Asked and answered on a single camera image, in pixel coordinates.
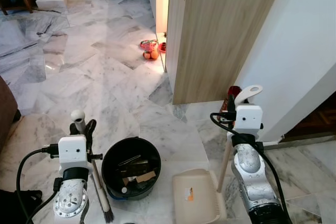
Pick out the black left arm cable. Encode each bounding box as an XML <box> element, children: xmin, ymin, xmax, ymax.
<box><xmin>16</xmin><ymin>147</ymin><xmax>59</xmax><ymax>222</ymax></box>

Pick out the black bag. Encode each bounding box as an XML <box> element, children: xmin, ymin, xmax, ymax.
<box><xmin>0</xmin><ymin>189</ymin><xmax>44</xmax><ymax>224</ymax></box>

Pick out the brown cardboard piece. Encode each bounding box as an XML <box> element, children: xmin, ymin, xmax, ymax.
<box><xmin>136</xmin><ymin>170</ymin><xmax>157</xmax><ymax>184</ymax></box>

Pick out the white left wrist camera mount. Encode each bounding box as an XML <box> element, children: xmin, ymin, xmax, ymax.
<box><xmin>57</xmin><ymin>135</ymin><xmax>88</xmax><ymax>170</ymax></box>

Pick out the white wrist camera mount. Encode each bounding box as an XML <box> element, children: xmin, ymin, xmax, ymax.
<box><xmin>57</xmin><ymin>135</ymin><xmax>88</xmax><ymax>170</ymax></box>
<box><xmin>234</xmin><ymin>104</ymin><xmax>264</xmax><ymax>133</ymax></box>

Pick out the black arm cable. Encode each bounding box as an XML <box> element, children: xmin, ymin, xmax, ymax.
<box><xmin>209</xmin><ymin>112</ymin><xmax>288</xmax><ymax>219</ymax></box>
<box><xmin>16</xmin><ymin>147</ymin><xmax>59</xmax><ymax>222</ymax></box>

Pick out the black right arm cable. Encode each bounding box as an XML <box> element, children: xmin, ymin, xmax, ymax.
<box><xmin>209</xmin><ymin>112</ymin><xmax>288</xmax><ymax>219</ymax></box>

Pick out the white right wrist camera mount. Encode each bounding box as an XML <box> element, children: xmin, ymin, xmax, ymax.
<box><xmin>234</xmin><ymin>104</ymin><xmax>264</xmax><ymax>133</ymax></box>

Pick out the black flat piece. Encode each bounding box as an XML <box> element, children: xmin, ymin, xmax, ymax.
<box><xmin>118</xmin><ymin>154</ymin><xmax>143</xmax><ymax>171</ymax></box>

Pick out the light wooden cabinet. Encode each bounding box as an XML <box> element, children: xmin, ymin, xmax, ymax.
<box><xmin>165</xmin><ymin>0</ymin><xmax>288</xmax><ymax>105</ymax></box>

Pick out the black round bucket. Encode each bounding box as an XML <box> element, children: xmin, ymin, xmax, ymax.
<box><xmin>101</xmin><ymin>136</ymin><xmax>162</xmax><ymax>201</ymax></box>

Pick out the beige long-handled dustpan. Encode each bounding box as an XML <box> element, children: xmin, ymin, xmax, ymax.
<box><xmin>172</xmin><ymin>84</ymin><xmax>264</xmax><ymax>224</ymax></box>

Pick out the red basket with oranges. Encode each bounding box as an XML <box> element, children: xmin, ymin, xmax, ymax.
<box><xmin>140</xmin><ymin>39</ymin><xmax>160</xmax><ymax>61</ymax></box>

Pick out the brown sofa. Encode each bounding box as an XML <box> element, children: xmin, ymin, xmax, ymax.
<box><xmin>0</xmin><ymin>76</ymin><xmax>22</xmax><ymax>152</ymax></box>

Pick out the small red object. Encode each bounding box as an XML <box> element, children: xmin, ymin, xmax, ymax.
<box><xmin>226</xmin><ymin>86</ymin><xmax>243</xmax><ymax>100</ymax></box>

